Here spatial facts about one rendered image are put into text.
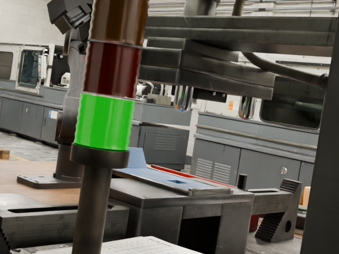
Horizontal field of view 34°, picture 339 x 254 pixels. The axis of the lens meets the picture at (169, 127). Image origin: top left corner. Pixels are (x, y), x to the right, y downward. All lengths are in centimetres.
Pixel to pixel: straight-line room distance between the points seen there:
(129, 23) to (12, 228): 21
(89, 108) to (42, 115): 921
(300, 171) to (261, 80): 518
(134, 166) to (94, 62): 40
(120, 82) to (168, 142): 756
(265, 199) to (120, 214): 30
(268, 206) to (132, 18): 50
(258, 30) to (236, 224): 25
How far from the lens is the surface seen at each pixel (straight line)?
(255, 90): 69
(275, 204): 84
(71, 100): 105
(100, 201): 39
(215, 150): 656
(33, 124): 981
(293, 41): 55
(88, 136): 37
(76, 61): 116
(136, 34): 38
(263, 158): 613
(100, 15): 38
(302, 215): 96
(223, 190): 67
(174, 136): 799
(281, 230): 87
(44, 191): 99
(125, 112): 37
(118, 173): 71
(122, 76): 37
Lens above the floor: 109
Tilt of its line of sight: 3 degrees down
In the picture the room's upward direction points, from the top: 8 degrees clockwise
